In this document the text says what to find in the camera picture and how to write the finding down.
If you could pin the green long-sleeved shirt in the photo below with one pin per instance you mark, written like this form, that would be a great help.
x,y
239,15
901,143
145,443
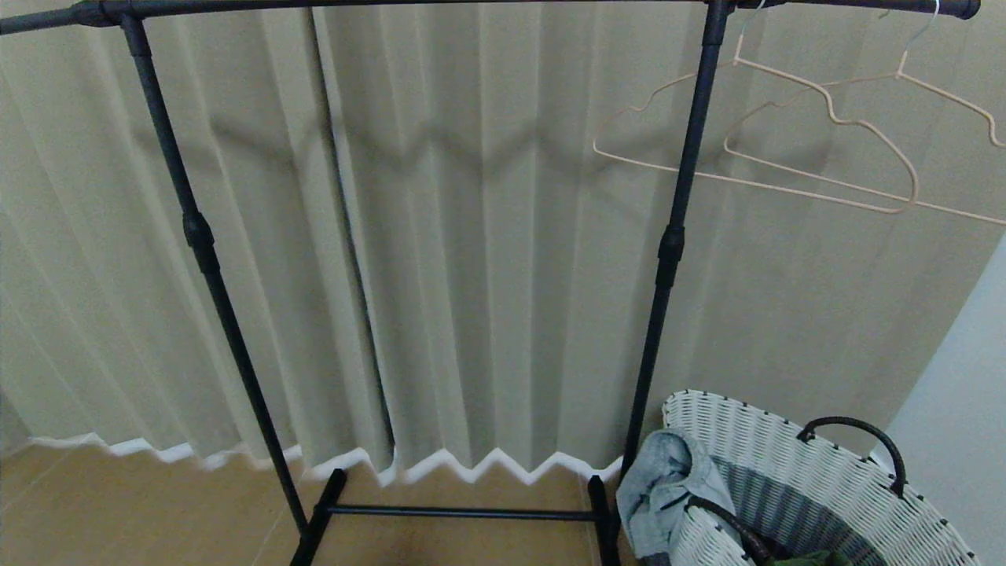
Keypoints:
x,y
809,560

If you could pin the pink clothes hanger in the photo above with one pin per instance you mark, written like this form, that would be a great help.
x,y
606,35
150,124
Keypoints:
x,y
915,182
943,95

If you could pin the black clothes rack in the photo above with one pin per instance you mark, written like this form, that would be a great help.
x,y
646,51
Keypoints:
x,y
670,251

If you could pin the white laundry basket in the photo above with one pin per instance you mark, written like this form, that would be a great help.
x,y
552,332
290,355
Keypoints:
x,y
786,448

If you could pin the beige curtain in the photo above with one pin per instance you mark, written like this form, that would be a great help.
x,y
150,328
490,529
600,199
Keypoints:
x,y
487,236

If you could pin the pale grey garment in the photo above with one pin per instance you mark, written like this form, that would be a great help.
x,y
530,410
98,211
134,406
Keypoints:
x,y
660,487

